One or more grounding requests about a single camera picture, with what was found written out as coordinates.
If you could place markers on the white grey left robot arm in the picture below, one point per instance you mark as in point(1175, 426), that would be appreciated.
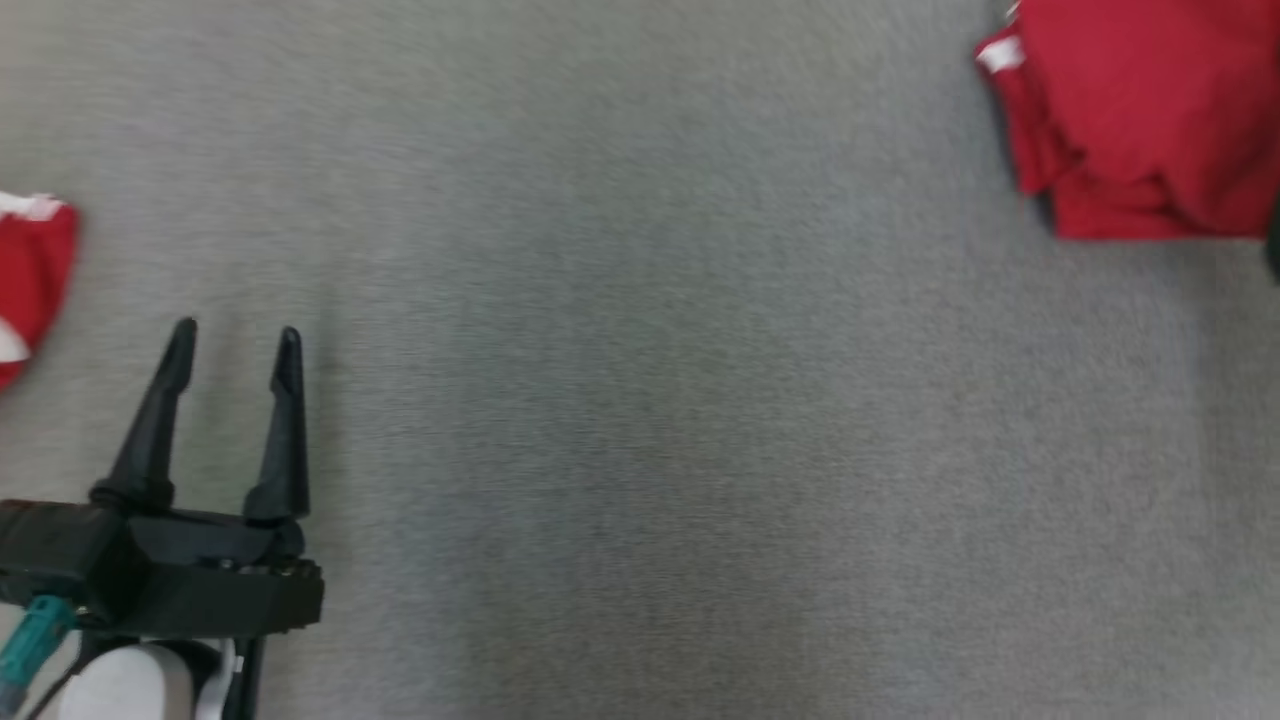
point(150, 685)

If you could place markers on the red shorts white side stripe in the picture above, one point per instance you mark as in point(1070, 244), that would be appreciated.
point(1150, 110)

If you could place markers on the red basketball jersey white trim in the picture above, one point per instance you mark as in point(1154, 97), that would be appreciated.
point(30, 280)

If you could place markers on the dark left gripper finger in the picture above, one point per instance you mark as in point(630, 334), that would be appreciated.
point(283, 440)
point(150, 430)

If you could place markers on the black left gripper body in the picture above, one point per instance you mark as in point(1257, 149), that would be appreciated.
point(170, 575)

